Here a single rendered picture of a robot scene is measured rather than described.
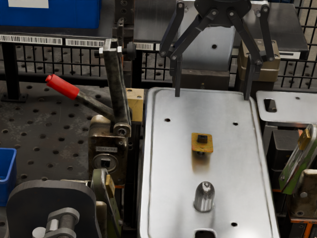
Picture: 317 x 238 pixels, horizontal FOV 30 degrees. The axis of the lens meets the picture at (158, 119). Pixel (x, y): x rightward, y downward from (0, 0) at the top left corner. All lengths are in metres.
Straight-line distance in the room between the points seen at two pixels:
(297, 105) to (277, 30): 0.24
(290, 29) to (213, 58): 0.24
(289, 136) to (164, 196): 0.31
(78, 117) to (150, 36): 0.39
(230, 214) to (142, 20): 0.58
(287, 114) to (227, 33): 0.21
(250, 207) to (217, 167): 0.10
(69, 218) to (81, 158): 0.79
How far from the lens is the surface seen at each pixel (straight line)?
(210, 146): 1.04
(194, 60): 1.26
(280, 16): 1.46
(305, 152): 0.99
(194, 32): 0.90
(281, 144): 1.14
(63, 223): 0.70
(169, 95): 1.19
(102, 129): 1.02
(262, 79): 1.26
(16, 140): 1.55
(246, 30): 0.91
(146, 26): 1.36
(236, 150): 1.08
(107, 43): 0.94
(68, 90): 0.98
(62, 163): 1.48
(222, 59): 1.26
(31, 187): 0.73
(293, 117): 1.19
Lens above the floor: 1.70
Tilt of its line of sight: 39 degrees down
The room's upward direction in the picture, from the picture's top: 4 degrees clockwise
